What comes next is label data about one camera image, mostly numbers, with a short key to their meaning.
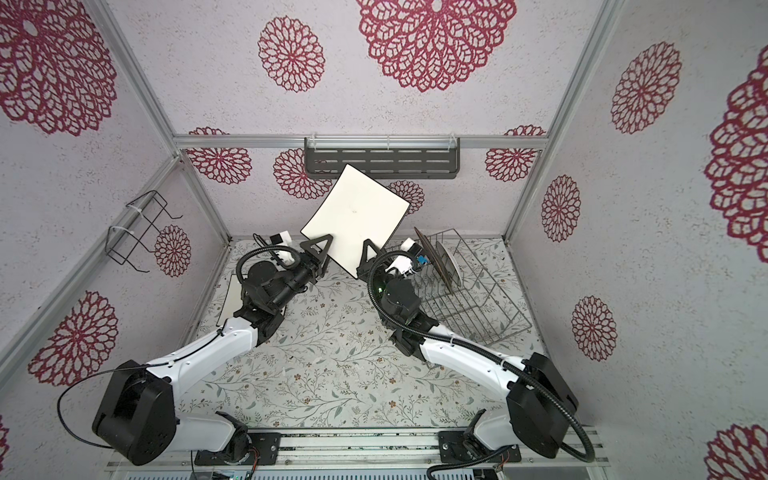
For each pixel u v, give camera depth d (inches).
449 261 36.8
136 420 16.2
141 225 31.3
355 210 28.3
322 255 26.6
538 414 16.0
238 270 21.9
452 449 28.2
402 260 24.6
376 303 24.8
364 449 29.6
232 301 40.2
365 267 24.5
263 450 28.9
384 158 37.3
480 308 39.1
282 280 24.4
